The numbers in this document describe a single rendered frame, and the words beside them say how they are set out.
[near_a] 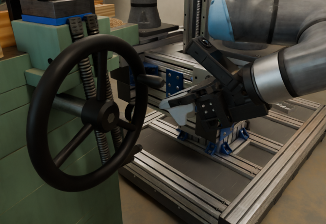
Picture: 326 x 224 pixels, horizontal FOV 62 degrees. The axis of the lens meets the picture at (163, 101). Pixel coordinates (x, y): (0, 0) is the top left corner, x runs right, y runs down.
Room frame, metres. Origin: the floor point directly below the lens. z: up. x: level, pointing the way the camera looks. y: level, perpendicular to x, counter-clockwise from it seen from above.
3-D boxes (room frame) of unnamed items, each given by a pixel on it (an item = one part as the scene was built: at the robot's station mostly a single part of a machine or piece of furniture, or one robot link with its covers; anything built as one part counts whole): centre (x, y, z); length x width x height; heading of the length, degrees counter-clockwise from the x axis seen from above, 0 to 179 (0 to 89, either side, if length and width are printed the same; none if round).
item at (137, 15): (1.25, 0.08, 0.87); 0.15 x 0.15 x 0.10
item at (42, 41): (0.57, 0.21, 0.91); 0.15 x 0.14 x 0.09; 149
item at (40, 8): (0.58, 0.20, 0.99); 0.13 x 0.11 x 0.06; 149
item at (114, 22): (0.84, 0.17, 0.91); 0.10 x 0.07 x 0.02; 59
